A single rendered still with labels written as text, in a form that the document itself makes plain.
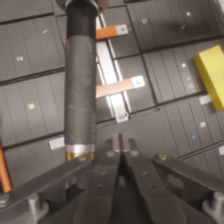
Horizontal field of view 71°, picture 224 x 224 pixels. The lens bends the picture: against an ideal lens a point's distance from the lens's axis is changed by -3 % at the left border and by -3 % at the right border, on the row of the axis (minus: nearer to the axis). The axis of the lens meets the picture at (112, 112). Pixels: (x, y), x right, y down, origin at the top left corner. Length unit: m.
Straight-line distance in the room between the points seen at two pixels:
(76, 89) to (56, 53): 0.21
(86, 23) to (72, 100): 0.11
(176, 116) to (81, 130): 0.29
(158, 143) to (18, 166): 0.32
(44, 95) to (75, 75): 0.18
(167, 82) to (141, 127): 0.14
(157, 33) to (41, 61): 0.30
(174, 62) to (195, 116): 0.15
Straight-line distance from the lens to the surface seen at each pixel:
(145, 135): 0.40
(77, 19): 0.27
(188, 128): 0.46
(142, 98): 0.42
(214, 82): 0.49
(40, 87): 0.40
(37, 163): 0.40
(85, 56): 0.24
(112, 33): 0.46
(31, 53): 0.44
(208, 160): 0.50
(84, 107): 0.22
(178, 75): 0.47
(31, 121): 0.40
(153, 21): 0.50
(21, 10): 0.50
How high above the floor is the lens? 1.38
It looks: 79 degrees down
